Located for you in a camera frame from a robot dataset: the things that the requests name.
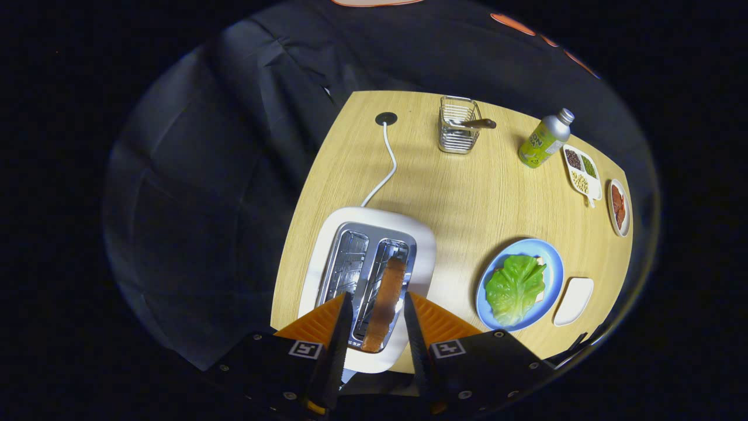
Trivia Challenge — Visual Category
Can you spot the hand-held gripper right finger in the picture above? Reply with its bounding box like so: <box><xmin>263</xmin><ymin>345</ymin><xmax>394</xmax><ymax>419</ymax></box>
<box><xmin>403</xmin><ymin>291</ymin><xmax>556</xmax><ymax>416</ymax></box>

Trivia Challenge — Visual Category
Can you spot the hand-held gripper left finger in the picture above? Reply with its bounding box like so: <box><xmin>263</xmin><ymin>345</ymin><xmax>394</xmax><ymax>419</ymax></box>
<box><xmin>202</xmin><ymin>291</ymin><xmax>354</xmax><ymax>419</ymax></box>

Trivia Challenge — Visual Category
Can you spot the browned toast slice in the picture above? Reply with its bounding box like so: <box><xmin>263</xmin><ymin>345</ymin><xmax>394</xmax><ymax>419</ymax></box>
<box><xmin>361</xmin><ymin>256</ymin><xmax>408</xmax><ymax>353</ymax></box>

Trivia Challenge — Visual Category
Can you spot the green lettuce leaf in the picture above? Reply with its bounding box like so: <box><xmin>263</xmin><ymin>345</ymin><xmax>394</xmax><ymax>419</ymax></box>
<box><xmin>485</xmin><ymin>255</ymin><xmax>547</xmax><ymax>327</ymax></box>

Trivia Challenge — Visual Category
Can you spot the cream toaster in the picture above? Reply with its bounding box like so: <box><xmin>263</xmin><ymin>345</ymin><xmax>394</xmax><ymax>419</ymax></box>
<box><xmin>297</xmin><ymin>206</ymin><xmax>437</xmax><ymax>374</ymax></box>

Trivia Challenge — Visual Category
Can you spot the white bread slice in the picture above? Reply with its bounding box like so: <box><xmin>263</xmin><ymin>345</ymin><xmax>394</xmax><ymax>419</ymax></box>
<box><xmin>494</xmin><ymin>256</ymin><xmax>545</xmax><ymax>303</ymax></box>

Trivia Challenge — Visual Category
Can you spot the blue round plate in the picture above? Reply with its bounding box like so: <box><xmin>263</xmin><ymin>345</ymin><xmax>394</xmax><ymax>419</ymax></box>
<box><xmin>476</xmin><ymin>238</ymin><xmax>565</xmax><ymax>332</ymax></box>

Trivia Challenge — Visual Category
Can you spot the white square plate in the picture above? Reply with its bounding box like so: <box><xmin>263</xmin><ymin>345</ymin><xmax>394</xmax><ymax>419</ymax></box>
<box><xmin>553</xmin><ymin>277</ymin><xmax>594</xmax><ymax>327</ymax></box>

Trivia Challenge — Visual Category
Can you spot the white oval plate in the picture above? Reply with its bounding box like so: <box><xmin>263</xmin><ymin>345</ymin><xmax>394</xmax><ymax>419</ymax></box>
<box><xmin>607</xmin><ymin>178</ymin><xmax>632</xmax><ymax>237</ymax></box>

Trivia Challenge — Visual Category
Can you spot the white divided dish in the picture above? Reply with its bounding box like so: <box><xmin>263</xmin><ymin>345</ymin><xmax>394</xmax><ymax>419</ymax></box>
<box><xmin>562</xmin><ymin>144</ymin><xmax>602</xmax><ymax>208</ymax></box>

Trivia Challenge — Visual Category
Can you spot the silver bottle with green label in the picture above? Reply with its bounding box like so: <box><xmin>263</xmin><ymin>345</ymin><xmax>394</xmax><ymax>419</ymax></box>
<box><xmin>518</xmin><ymin>108</ymin><xmax>575</xmax><ymax>169</ymax></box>

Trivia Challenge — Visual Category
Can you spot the white power cable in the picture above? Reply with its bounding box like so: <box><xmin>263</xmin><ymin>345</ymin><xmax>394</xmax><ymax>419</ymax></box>
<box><xmin>361</xmin><ymin>122</ymin><xmax>398</xmax><ymax>208</ymax></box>

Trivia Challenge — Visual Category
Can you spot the metal wire basket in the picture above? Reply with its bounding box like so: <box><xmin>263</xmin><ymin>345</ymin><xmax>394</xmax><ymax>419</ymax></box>
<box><xmin>438</xmin><ymin>96</ymin><xmax>483</xmax><ymax>154</ymax></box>

